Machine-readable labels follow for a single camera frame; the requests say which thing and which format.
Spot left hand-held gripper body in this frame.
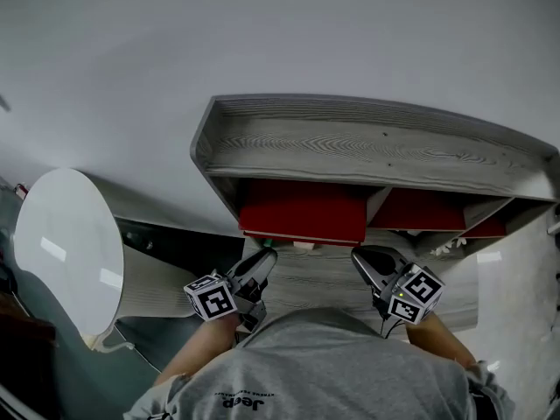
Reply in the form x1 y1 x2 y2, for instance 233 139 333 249
183 272 270 335

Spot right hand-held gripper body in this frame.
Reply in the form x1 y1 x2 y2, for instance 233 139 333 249
370 262 446 326

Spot grey wooden shelf unit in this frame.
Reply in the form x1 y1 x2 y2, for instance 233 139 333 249
189 94 560 258

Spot person's left forearm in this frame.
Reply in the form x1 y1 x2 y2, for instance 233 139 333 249
152 312 242 387

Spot person's right forearm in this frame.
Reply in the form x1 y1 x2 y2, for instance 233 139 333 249
403 311 479 369

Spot white artificial flowers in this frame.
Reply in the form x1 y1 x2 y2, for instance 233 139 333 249
430 235 468 258

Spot round white side table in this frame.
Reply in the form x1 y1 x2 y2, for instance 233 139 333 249
12 167 212 354

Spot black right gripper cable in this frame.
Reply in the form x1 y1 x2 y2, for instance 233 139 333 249
379 316 409 341

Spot white floor cable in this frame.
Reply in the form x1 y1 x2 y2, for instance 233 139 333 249
94 340 137 354

